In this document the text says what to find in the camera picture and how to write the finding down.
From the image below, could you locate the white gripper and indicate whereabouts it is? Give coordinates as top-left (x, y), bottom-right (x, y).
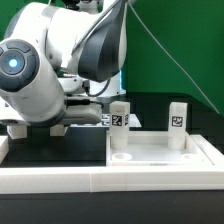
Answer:
top-left (63, 97), bottom-right (103, 125)

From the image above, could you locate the white square table top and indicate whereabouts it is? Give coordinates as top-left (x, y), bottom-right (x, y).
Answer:
top-left (106, 131), bottom-right (212, 167)

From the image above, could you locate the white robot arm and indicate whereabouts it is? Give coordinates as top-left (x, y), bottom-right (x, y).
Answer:
top-left (0, 0), bottom-right (128, 127)

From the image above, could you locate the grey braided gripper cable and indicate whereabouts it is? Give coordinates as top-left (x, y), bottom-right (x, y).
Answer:
top-left (81, 78), bottom-right (113, 98)

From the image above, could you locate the white marker base plate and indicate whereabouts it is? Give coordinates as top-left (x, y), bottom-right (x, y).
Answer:
top-left (72, 114), bottom-right (141, 128)

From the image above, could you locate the white U-shaped obstacle wall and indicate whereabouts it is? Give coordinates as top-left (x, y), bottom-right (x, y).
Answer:
top-left (0, 135), bottom-right (224, 194)

